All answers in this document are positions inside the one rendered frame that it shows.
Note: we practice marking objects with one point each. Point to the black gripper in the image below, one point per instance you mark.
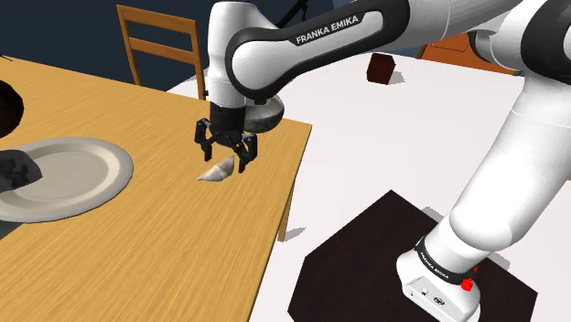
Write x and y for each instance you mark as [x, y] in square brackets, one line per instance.
[226, 119]

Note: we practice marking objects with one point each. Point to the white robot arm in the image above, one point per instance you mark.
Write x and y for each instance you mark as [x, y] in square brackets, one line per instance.
[513, 169]

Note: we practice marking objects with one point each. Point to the white pointed shell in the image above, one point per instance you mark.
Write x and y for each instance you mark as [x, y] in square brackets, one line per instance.
[218, 171]

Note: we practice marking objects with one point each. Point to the grey metal bowl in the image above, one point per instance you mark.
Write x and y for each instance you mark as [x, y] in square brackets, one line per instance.
[267, 118]

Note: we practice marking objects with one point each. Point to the wooden chair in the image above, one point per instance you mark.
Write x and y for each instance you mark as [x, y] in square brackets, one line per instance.
[163, 49]

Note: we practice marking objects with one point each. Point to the wooden table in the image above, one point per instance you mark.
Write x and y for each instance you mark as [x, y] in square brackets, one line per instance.
[147, 249]

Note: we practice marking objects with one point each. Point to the cream round plate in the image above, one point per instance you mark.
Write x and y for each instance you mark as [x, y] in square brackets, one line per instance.
[80, 176]

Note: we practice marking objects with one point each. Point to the dark red box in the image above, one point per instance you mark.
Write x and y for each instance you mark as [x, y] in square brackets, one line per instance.
[380, 69]

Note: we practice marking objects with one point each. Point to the dark robot stand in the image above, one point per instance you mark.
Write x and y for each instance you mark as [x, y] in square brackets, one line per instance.
[357, 267]

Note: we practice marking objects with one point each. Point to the grey and black crumpled object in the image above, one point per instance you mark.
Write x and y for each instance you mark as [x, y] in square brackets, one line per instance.
[15, 171]

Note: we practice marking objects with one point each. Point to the black round bowl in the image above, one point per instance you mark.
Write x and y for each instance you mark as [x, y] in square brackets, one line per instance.
[8, 111]

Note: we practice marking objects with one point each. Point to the orange wooden cabinet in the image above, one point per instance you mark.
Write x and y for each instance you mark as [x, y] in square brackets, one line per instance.
[450, 51]

